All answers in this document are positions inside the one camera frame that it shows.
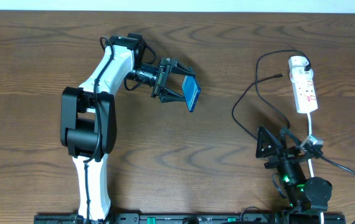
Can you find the blue screen smartphone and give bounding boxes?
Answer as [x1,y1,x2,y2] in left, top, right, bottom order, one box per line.
[182,76,201,113]

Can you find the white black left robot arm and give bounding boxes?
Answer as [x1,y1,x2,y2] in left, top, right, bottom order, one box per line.
[60,33,201,223]

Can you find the white power strip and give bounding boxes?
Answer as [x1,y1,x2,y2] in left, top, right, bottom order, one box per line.
[292,80,318,114]

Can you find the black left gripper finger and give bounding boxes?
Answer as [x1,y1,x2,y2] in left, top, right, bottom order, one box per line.
[159,87,186,103]
[171,58,196,77]

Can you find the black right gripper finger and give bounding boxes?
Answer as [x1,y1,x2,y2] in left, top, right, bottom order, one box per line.
[255,126,282,159]
[280,128,306,151]

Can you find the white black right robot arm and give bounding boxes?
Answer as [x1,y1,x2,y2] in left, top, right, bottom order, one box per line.
[255,126,333,223]

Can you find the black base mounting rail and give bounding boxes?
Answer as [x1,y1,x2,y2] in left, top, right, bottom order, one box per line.
[34,212,346,224]

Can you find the white power strip cord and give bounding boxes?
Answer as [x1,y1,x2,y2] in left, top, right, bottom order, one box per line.
[306,112,316,178]

